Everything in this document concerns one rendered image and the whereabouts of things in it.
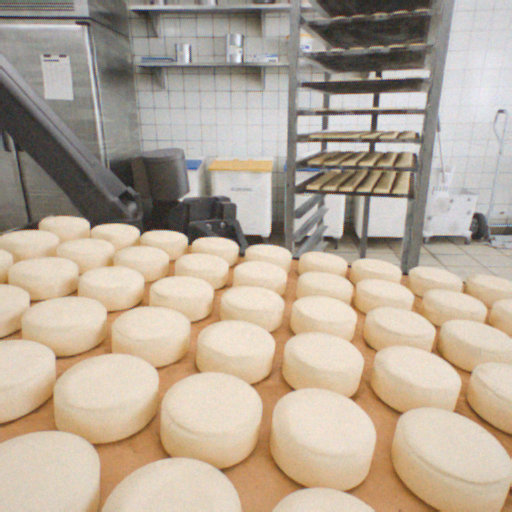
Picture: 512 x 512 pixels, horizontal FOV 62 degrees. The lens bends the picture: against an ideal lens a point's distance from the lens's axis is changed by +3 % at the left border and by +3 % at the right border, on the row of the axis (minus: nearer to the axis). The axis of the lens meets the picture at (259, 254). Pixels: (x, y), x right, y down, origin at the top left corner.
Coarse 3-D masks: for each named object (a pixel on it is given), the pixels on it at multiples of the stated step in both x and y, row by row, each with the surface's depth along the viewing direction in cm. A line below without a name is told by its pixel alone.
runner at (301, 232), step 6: (324, 204) 214; (318, 210) 200; (324, 210) 211; (312, 216) 189; (318, 216) 199; (306, 222) 178; (312, 222) 187; (318, 222) 189; (300, 228) 169; (306, 228) 177; (294, 234) 160; (300, 234) 168; (306, 234) 169; (294, 240) 160; (300, 240) 160
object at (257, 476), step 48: (144, 288) 37; (288, 288) 41; (192, 336) 30; (288, 336) 32; (288, 384) 26; (0, 432) 21; (144, 432) 21; (384, 432) 23; (240, 480) 19; (288, 480) 20; (384, 480) 20
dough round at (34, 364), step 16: (0, 352) 23; (16, 352) 23; (32, 352) 23; (48, 352) 24; (0, 368) 22; (16, 368) 22; (32, 368) 22; (48, 368) 23; (0, 384) 21; (16, 384) 21; (32, 384) 21; (48, 384) 22; (0, 400) 20; (16, 400) 21; (32, 400) 22; (0, 416) 21; (16, 416) 21
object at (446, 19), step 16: (448, 0) 122; (448, 16) 123; (448, 32) 124; (432, 80) 129; (432, 96) 130; (432, 112) 132; (432, 128) 133; (432, 144) 134; (416, 208) 141; (416, 224) 143; (416, 240) 144; (416, 256) 146
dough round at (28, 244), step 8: (16, 232) 42; (24, 232) 42; (32, 232) 42; (40, 232) 43; (48, 232) 43; (0, 240) 40; (8, 240) 39; (16, 240) 40; (24, 240) 40; (32, 240) 40; (40, 240) 40; (48, 240) 41; (56, 240) 41; (0, 248) 39; (8, 248) 39; (16, 248) 39; (24, 248) 39; (32, 248) 39; (40, 248) 40; (48, 248) 40; (16, 256) 39; (24, 256) 39; (32, 256) 39; (40, 256) 40; (48, 256) 40; (56, 256) 41
